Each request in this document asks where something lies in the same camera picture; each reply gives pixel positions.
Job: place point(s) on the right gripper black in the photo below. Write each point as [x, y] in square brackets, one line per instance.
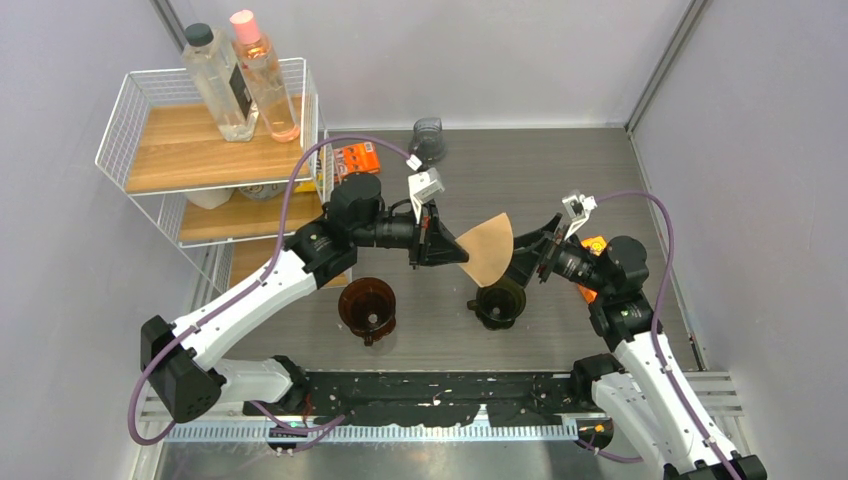
[528, 254]

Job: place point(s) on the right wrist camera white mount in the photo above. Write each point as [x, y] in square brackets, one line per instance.
[579, 208]

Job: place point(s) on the grey plastic measuring cup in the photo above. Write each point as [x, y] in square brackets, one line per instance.
[427, 142]

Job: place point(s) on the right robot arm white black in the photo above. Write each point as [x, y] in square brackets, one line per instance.
[638, 383]

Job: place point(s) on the brown plastic coffee dripper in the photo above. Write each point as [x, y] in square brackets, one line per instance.
[367, 307]

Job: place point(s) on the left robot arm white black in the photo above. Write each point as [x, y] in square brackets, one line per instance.
[184, 359]

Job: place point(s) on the round tin on shelf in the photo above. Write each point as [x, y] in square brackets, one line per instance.
[262, 192]

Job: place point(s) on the small orange box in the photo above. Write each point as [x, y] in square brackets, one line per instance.
[356, 158]

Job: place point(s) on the dark green coffee dripper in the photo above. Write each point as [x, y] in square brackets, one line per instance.
[499, 305]

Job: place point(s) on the pink bottle pink cap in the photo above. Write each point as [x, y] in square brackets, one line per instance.
[260, 67]

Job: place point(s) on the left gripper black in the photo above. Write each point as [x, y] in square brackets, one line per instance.
[432, 244]

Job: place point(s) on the white jug on shelf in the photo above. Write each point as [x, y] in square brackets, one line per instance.
[209, 199]

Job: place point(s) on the orange Scrub Daddy sponge package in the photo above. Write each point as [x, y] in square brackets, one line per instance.
[595, 245]

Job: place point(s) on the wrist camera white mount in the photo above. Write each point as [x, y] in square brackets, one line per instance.
[579, 208]
[424, 184]

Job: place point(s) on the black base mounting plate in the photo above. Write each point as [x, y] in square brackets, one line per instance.
[432, 399]

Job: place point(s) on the brown paper coffee filter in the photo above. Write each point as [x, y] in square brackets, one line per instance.
[489, 246]

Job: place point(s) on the clear bottle black cap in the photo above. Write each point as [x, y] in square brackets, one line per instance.
[212, 65]

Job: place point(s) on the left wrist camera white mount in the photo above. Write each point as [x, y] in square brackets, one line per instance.
[424, 184]

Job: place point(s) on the white wire shelf rack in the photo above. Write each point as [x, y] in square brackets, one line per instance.
[161, 142]

